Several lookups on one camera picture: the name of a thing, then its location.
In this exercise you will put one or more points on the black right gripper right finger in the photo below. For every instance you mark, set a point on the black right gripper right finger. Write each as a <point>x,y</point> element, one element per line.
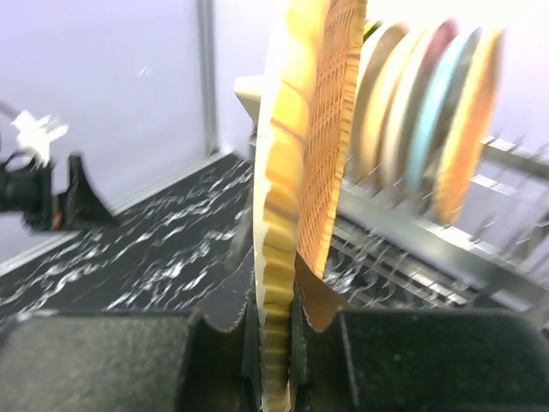
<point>345,358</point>

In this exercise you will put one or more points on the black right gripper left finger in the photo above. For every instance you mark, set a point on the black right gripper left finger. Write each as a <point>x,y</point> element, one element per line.
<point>203,359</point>

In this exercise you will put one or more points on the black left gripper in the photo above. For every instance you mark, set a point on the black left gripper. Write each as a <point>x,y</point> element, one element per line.
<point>26,187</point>

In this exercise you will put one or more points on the woven wicker tray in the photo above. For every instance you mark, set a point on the woven wicker tray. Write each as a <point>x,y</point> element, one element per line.
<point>469,126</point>
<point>303,129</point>

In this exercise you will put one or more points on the blue and cream plate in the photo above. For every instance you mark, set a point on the blue and cream plate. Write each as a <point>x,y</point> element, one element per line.
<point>438,106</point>

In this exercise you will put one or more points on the pink and cream plate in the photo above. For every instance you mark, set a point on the pink and cream plate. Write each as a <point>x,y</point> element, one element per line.
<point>408,97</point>

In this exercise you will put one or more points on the tan plate with bear drawing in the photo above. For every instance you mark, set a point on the tan plate with bear drawing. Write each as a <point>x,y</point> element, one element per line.
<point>368,99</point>

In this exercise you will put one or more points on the stainless steel dish rack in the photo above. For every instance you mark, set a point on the stainless steel dish rack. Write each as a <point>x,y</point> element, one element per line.
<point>431,262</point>

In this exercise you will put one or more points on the black marble pattern mat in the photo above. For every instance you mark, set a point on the black marble pattern mat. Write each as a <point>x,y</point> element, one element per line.
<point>168,254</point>

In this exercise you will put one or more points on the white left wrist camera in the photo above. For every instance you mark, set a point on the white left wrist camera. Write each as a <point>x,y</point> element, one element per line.
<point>36,135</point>

